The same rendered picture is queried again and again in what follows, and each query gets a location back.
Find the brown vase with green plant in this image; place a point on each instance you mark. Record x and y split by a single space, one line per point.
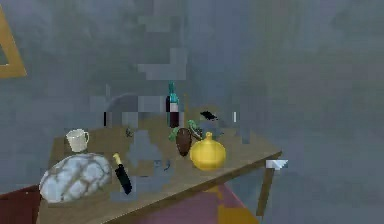
183 141

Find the dark wine bottle teal neck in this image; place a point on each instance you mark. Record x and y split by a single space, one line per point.
172 106

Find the round white bread loaf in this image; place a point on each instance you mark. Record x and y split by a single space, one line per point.
75 177

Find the white mug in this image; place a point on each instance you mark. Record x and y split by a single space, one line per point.
77 140

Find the dark red chair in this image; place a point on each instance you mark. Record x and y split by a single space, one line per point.
18 205

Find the brown wooden table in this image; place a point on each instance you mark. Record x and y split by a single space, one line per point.
100 140

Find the purple and orange rug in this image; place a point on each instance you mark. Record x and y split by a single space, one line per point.
200 208

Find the gold picture frame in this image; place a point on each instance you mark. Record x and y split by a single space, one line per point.
13 63

